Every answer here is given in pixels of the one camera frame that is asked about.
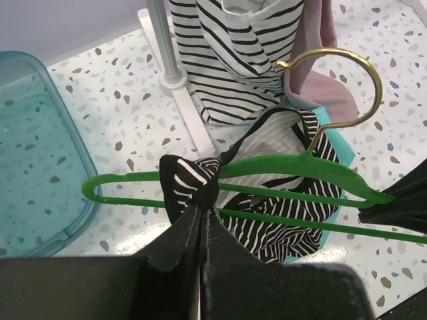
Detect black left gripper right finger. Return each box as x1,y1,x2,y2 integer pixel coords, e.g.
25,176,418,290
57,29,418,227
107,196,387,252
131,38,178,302
200,210,374,319

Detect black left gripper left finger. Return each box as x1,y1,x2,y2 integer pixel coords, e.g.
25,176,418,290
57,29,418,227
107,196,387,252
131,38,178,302
1,205,202,319

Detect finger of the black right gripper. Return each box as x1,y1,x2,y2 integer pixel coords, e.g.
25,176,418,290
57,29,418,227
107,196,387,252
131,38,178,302
382,160,426,200
358,189,426,233

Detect teal tank top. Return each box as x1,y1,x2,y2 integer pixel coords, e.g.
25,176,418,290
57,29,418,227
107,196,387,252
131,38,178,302
285,105,355,263

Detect pink tank top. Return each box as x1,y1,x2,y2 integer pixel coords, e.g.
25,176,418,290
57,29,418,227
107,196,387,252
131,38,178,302
283,0,358,123

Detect teal transparent plastic bin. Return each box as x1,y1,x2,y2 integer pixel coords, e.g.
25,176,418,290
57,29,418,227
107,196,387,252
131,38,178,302
1,51,99,259

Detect white clothes rack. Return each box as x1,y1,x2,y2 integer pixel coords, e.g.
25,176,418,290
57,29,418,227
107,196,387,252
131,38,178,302
137,1,216,157

